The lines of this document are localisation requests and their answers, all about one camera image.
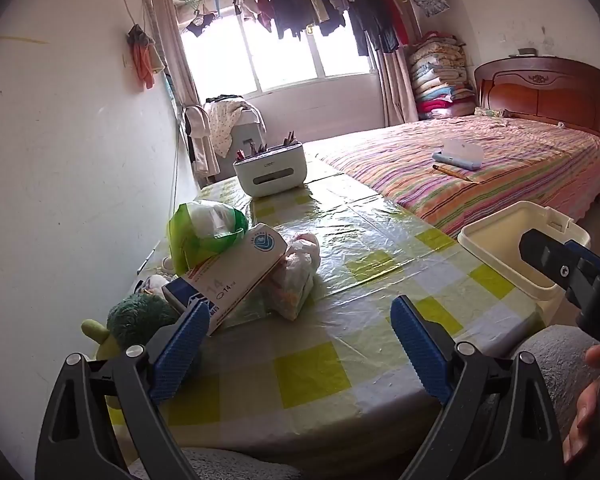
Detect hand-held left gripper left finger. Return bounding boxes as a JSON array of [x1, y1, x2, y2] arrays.
[[35, 300, 211, 480]]

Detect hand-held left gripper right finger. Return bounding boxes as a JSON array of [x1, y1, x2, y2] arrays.
[[390, 295, 566, 480]]

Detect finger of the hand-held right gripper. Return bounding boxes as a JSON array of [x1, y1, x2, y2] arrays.
[[519, 229, 588, 292], [566, 241, 600, 281]]

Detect cream plastic trash bin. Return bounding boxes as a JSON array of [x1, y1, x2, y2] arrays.
[[457, 201, 592, 322]]

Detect white blue medicine box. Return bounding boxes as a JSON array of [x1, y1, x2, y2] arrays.
[[162, 223, 289, 337]]

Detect person's right hand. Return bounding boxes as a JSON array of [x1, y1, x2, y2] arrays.
[[564, 344, 600, 466]]

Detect green plush toy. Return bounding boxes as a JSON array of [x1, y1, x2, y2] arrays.
[[81, 292, 182, 362]]

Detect person's grey fleece clothing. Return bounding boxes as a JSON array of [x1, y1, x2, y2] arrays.
[[130, 324, 600, 480]]

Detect green plastic bag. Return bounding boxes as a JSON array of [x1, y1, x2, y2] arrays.
[[167, 200, 249, 277]]

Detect yellow pencil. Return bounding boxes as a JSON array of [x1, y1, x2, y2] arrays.
[[432, 164, 474, 183]]

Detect blue white pencil case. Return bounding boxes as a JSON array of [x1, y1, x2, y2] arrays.
[[432, 141, 486, 171]]

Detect clear plastic bag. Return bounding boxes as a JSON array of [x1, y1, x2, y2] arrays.
[[265, 232, 322, 322]]

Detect wooden bed headboard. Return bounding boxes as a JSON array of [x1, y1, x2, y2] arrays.
[[474, 56, 600, 137]]

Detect striped bed sheet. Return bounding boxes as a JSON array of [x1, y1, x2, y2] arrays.
[[305, 112, 600, 239]]

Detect white tissue box organizer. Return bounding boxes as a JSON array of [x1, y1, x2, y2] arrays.
[[232, 142, 309, 199]]

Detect stack of folded quilts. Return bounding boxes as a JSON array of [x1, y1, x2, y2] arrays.
[[407, 32, 477, 122]]

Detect beige hanging garments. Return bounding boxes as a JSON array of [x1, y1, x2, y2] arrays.
[[182, 105, 222, 179]]

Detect bunch of dark pens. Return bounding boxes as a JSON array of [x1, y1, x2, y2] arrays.
[[235, 130, 301, 159]]

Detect white appliance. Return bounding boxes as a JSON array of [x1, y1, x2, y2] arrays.
[[227, 112, 267, 172]]

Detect beige curtain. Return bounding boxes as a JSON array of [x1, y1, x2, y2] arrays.
[[375, 50, 419, 127], [150, 0, 202, 112]]

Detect clothes-draped white machine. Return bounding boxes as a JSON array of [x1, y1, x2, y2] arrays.
[[202, 95, 261, 159]]

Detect orange hanging cloth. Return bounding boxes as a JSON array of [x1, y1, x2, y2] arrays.
[[126, 25, 167, 93]]

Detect window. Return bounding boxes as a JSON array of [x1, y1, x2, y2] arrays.
[[180, 0, 377, 94]]

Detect row of hanging clothes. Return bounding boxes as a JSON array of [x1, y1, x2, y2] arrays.
[[177, 0, 452, 59]]

